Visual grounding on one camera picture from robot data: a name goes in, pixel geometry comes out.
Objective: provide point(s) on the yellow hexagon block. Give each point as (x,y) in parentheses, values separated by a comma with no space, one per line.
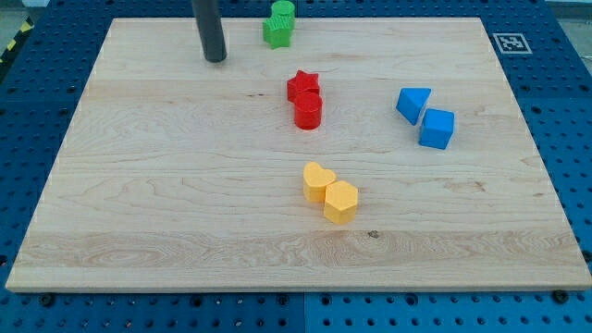
(341,202)

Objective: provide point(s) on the yellow heart block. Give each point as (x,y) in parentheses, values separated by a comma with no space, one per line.
(315,181)

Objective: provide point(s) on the white fiducial marker tag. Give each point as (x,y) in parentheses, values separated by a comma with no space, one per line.
(512,43)

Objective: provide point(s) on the blue cube block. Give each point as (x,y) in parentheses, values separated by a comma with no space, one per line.
(437,128)

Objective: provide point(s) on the black yellow hazard tape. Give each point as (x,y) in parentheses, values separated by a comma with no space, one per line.
(17,41)

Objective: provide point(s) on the green cylinder block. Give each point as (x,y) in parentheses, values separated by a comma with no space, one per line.
(284,9)

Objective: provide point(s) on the blue triangular prism block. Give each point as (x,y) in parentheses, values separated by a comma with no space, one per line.
(412,101)

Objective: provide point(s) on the red cylinder block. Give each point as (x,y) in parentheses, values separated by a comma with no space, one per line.
(308,110)

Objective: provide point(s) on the red star block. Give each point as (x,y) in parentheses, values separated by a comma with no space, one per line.
(302,82)

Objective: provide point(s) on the green star block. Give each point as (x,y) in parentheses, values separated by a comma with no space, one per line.
(277,31)

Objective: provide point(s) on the light wooden board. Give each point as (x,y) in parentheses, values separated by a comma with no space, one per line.
(179,175)

